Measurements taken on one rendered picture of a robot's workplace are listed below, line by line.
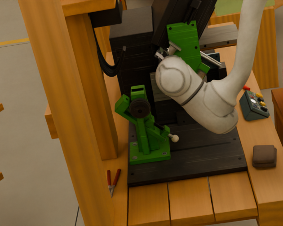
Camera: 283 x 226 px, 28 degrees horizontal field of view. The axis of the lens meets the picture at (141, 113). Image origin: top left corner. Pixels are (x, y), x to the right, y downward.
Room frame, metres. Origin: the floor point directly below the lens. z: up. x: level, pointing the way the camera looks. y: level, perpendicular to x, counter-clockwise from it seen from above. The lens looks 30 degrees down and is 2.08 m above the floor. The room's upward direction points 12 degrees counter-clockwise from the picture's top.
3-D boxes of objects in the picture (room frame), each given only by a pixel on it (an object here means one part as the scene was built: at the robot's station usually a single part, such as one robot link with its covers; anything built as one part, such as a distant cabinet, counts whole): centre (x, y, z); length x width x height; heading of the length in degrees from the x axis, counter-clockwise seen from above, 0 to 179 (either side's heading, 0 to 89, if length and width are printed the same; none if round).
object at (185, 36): (2.04, -0.22, 1.17); 0.13 x 0.12 x 0.20; 174
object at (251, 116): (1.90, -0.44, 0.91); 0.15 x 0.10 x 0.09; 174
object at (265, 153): (1.57, -0.39, 0.91); 0.10 x 0.08 x 0.03; 162
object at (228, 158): (2.12, -0.16, 0.89); 1.10 x 0.42 x 0.02; 174
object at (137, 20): (2.24, -0.04, 1.07); 0.30 x 0.18 x 0.34; 174
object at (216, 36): (2.19, -0.27, 1.11); 0.39 x 0.16 x 0.03; 84
